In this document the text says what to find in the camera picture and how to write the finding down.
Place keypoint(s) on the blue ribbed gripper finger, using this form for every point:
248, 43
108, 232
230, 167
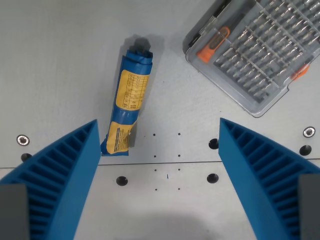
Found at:
62, 175
252, 175

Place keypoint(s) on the rolled blue bag yellow label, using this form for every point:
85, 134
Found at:
130, 100

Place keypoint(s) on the silver socket head bolt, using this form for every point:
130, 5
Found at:
23, 140
309, 132

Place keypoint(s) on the clear screwdriver bit set case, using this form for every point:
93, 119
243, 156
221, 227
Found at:
252, 52

